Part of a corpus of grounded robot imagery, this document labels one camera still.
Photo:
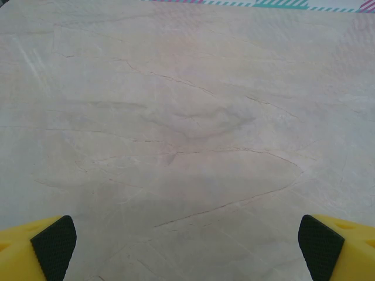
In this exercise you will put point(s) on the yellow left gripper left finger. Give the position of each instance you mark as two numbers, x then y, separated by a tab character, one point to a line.
44	248

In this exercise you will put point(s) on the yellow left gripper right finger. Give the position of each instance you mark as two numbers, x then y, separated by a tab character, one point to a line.
331	248

